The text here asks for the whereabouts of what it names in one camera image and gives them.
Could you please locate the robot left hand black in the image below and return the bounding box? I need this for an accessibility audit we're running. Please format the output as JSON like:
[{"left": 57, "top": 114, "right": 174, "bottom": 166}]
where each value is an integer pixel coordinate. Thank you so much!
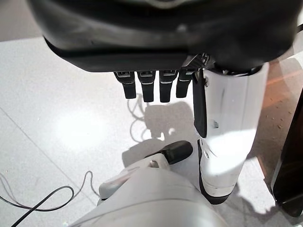
[{"left": 25, "top": 0, "right": 299, "bottom": 206}]

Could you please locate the robot left leg silver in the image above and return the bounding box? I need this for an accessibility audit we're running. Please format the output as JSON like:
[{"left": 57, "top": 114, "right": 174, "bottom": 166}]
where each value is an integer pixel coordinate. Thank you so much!
[{"left": 63, "top": 140, "right": 215, "bottom": 227}]

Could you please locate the brown amber acrylic stool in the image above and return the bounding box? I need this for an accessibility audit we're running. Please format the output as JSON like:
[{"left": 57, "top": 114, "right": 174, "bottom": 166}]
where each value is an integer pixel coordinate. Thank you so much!
[{"left": 257, "top": 55, "right": 303, "bottom": 218}]

